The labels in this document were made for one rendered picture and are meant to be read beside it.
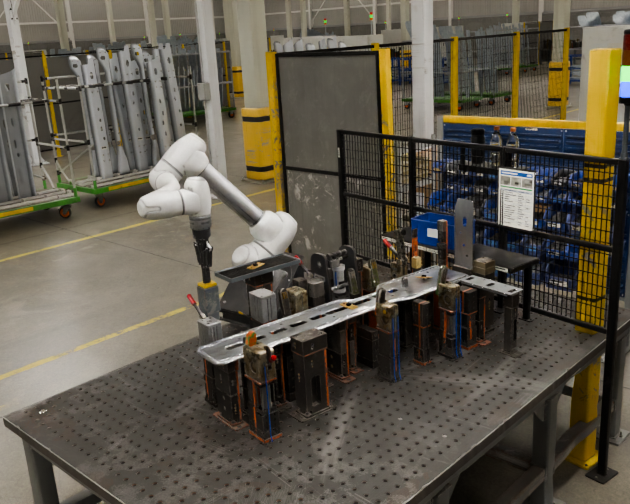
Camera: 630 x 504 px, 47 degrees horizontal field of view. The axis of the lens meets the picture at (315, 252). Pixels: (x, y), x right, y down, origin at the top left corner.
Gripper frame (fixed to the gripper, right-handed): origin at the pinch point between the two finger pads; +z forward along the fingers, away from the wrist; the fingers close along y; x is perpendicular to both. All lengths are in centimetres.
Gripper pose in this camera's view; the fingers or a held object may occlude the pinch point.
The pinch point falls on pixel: (206, 274)
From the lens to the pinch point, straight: 306.5
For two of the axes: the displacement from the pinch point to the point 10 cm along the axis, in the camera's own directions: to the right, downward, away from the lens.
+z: 0.6, 9.5, 2.9
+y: 6.2, 2.0, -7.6
